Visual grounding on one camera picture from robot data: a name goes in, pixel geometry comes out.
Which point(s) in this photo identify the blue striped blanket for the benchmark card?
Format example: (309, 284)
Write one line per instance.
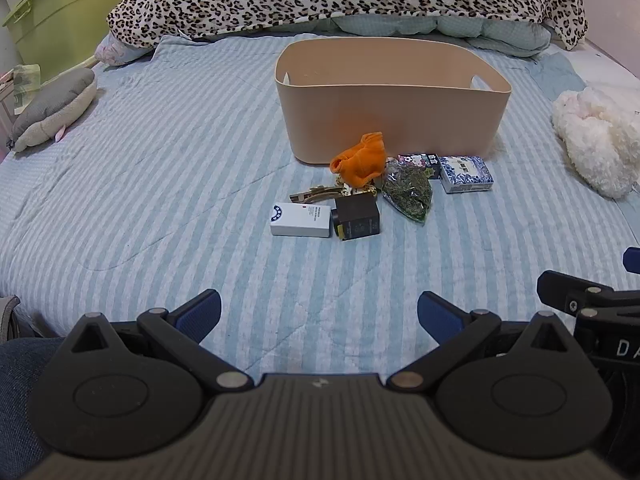
(150, 170)

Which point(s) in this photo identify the cream printed blanket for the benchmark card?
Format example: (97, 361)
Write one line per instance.
(610, 65)

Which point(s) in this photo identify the blue and white patterned box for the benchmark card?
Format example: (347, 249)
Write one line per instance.
(465, 172)

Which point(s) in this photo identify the pink floral pillow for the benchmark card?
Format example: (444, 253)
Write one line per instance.
(117, 52)

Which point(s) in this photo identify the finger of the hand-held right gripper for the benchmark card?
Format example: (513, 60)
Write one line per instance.
(633, 260)
(562, 287)

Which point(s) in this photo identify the teal quilt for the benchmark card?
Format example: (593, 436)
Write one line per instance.
(450, 30)

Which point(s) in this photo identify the black floral packet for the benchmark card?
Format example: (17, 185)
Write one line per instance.
(417, 160)

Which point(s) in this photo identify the orange cloth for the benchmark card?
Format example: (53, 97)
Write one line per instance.
(360, 162)

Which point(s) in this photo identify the white rectangular box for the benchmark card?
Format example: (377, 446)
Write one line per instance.
(300, 220)

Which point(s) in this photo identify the grey white plush toy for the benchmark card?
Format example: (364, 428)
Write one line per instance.
(55, 105)

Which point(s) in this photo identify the person's leg in jeans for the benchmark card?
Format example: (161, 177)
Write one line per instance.
(20, 400)

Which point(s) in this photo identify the beige plastic basket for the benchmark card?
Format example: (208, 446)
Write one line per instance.
(390, 115)

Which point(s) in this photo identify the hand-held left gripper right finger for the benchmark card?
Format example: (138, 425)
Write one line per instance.
(440, 315)

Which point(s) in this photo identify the green plastic storage bin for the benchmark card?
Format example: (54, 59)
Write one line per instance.
(75, 15)

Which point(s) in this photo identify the bag of dried green herbs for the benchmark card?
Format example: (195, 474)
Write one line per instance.
(407, 190)

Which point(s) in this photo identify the dark brown box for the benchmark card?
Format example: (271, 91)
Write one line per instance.
(357, 217)

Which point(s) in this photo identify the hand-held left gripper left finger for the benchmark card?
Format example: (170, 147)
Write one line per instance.
(200, 312)

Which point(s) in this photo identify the clear plastic organizer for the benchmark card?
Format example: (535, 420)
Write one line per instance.
(26, 85)

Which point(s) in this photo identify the white fluffy plush toy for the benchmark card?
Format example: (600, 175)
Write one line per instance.
(600, 140)

